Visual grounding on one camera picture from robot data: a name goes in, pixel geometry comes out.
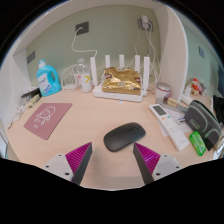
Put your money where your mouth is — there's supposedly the red figurine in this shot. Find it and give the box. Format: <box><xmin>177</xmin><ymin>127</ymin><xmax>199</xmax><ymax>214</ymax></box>
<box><xmin>190</xmin><ymin>78</ymin><xmax>203</xmax><ymax>96</ymax></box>

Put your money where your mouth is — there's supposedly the black bag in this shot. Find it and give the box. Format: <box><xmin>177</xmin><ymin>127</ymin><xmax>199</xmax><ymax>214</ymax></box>
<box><xmin>213</xmin><ymin>94</ymin><xmax>224</xmax><ymax>126</ymax></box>

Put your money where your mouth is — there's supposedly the black computer mouse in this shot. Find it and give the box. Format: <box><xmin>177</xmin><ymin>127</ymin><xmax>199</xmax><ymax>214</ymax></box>
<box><xmin>103</xmin><ymin>121</ymin><xmax>147</xmax><ymax>153</ymax></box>

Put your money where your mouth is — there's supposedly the wall socket with chargers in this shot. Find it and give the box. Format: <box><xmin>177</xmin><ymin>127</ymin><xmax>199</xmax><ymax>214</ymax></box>
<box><xmin>138</xmin><ymin>14</ymin><xmax>154</xmax><ymax>33</ymax></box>

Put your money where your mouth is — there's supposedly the grey blank wall plate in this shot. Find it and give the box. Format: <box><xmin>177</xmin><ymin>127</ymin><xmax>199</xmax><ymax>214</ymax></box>
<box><xmin>26</xmin><ymin>50</ymin><xmax>36</xmax><ymax>65</ymax></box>

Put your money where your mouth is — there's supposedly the white cable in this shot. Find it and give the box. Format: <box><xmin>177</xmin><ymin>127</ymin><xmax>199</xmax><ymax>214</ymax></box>
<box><xmin>70</xmin><ymin>27</ymin><xmax>99</xmax><ymax>63</ymax></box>

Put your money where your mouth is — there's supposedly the stack of books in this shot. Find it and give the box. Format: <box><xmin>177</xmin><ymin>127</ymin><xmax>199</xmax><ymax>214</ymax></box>
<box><xmin>20</xmin><ymin>87</ymin><xmax>41</xmax><ymax>99</ymax></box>

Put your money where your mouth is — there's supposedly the dark green-trimmed pencil case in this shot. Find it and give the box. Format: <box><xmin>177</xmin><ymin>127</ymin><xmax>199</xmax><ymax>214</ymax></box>
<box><xmin>183</xmin><ymin>99</ymin><xmax>223</xmax><ymax>151</ymax></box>

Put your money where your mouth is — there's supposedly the gold foil bag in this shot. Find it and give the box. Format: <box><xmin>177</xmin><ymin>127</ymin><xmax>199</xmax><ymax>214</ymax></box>
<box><xmin>101</xmin><ymin>66</ymin><xmax>142</xmax><ymax>96</ymax></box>

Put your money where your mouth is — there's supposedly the grey wall socket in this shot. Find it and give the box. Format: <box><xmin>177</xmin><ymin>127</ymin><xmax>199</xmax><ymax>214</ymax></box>
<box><xmin>75</xmin><ymin>21</ymin><xmax>90</xmax><ymax>34</ymax></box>

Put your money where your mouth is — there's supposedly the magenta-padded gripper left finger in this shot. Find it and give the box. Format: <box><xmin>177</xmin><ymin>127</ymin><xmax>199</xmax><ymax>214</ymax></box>
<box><xmin>41</xmin><ymin>142</ymin><xmax>93</xmax><ymax>186</ymax></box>

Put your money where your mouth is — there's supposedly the small yellow box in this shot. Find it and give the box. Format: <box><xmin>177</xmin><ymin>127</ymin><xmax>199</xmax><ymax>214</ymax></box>
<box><xmin>26</xmin><ymin>94</ymin><xmax>42</xmax><ymax>109</ymax></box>

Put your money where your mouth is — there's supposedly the pink printed mouse pad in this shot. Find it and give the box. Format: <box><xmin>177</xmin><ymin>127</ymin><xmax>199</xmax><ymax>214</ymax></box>
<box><xmin>23</xmin><ymin>102</ymin><xmax>74</xmax><ymax>141</ymax></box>

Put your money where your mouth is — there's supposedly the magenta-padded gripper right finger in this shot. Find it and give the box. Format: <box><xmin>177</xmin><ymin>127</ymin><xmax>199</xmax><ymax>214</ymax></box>
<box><xmin>132</xmin><ymin>142</ymin><xmax>184</xmax><ymax>186</ymax></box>

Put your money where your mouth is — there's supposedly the blue detergent bottle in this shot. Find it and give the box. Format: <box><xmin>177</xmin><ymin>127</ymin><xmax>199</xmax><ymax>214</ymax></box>
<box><xmin>35</xmin><ymin>59</ymin><xmax>63</xmax><ymax>98</ymax></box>

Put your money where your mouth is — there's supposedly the small grey wall plate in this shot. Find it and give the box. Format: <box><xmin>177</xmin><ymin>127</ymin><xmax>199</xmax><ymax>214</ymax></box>
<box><xmin>198</xmin><ymin>46</ymin><xmax>206</xmax><ymax>59</ymax></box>

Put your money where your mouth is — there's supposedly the white router with antennas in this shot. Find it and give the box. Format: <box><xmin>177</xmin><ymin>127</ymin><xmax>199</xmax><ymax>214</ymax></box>
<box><xmin>89</xmin><ymin>54</ymin><xmax>152</xmax><ymax>103</ymax></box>

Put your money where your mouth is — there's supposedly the white remote control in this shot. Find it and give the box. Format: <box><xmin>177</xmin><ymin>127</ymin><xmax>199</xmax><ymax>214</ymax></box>
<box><xmin>148</xmin><ymin>103</ymin><xmax>190</xmax><ymax>152</ymax></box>

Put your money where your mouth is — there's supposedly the clear plastic bottle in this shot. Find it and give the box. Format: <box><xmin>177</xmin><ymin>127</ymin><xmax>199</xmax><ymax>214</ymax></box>
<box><xmin>76</xmin><ymin>58</ymin><xmax>93</xmax><ymax>93</ymax></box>

